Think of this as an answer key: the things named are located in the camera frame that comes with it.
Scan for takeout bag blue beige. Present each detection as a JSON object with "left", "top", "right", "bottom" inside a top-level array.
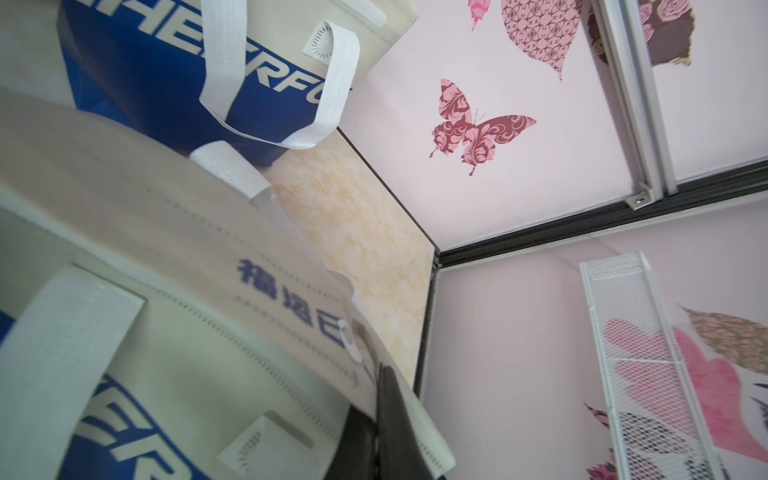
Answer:
[
  {"left": 57, "top": 0, "right": 418, "bottom": 167},
  {"left": 1, "top": 90, "right": 456, "bottom": 479}
]

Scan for aluminium rail back wall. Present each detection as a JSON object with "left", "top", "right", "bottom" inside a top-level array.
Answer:
[{"left": 593, "top": 0, "right": 678, "bottom": 210}]

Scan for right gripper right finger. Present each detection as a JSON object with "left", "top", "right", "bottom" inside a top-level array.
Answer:
[{"left": 377, "top": 366, "right": 432, "bottom": 480}]

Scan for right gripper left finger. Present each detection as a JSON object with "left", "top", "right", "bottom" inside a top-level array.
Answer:
[{"left": 324, "top": 406, "right": 377, "bottom": 480}]

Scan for white wire shelf basket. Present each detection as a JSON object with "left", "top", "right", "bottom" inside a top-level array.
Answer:
[{"left": 580, "top": 251, "right": 726, "bottom": 479}]

